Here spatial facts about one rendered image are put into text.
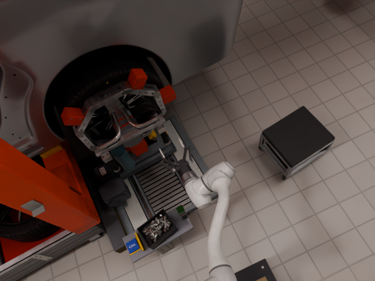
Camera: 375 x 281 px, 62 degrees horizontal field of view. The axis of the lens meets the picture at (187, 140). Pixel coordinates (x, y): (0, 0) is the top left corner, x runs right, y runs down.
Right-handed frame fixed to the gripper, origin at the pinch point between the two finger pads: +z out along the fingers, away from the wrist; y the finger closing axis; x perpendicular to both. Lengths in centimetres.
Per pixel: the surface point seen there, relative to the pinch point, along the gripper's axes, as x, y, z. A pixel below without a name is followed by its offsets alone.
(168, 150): -65, 1, 31
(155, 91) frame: 16.3, 7.5, 27.8
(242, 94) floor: -82, 88, 54
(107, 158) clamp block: 11.4, -34.0, 5.8
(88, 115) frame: 24.3, -31.8, 27.7
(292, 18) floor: -81, 182, 105
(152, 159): -65, -13, 31
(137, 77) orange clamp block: 33.9, 1.0, 27.8
